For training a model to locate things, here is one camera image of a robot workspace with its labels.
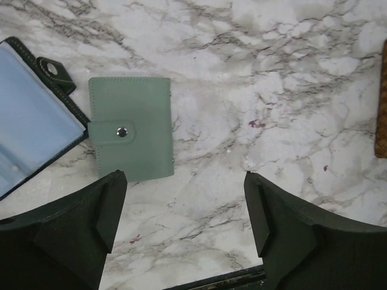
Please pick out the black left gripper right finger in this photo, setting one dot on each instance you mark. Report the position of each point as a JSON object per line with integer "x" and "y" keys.
{"x": 303, "y": 246}

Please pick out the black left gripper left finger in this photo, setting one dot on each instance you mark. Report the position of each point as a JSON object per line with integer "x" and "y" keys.
{"x": 63, "y": 244}

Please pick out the light green card holder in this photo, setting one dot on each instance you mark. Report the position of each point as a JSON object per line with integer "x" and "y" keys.
{"x": 131, "y": 126}

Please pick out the brown woven basket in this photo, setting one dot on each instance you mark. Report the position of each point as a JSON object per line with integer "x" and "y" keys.
{"x": 381, "y": 125}

